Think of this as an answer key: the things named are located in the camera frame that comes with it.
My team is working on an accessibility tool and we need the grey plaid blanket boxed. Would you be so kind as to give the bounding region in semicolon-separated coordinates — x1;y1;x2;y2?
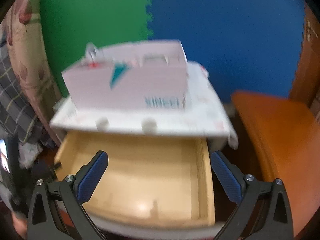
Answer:
0;35;43;144

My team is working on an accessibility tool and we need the white leaf-print bedsheet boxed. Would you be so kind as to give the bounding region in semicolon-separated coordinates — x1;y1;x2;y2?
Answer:
18;142;43;168

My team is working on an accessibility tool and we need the wooden pull-out drawer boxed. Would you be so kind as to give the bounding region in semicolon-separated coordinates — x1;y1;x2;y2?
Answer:
55;131;215;228

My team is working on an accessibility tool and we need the pink floral curtain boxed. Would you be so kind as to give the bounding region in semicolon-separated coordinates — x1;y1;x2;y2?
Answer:
1;0;61;145

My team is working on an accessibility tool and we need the orange wooden chair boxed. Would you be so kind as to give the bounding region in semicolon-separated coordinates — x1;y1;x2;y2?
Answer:
232;91;319;236

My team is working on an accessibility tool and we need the pink cardboard storage box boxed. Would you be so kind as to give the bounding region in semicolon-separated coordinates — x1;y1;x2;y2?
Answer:
62;40;188;111

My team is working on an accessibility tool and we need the white patterned nightstand cabinet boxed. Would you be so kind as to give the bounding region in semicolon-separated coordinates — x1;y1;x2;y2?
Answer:
50;61;239;151

